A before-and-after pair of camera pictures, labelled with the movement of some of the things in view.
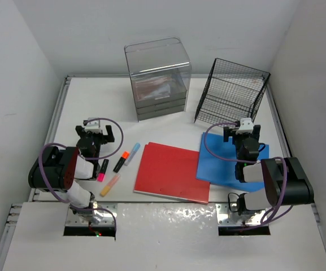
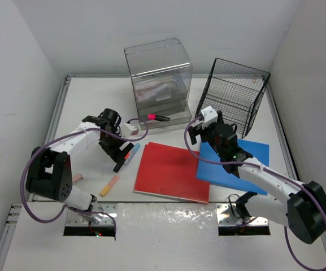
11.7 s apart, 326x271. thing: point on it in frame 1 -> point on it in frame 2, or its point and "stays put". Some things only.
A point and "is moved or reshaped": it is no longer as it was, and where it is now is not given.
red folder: x=170 y=171 stays put
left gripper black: x=109 y=137 -> x=111 y=152
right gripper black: x=256 y=135 -> x=194 y=131
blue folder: x=210 y=169 stays put
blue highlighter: x=135 y=149 stays put
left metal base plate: x=102 y=217 stays put
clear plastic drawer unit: x=161 y=75 is moved or reshaped
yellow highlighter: x=106 y=189 stays put
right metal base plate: x=226 y=217 stays put
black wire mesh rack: x=233 y=93 stays put
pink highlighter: x=100 y=175 -> x=154 y=117
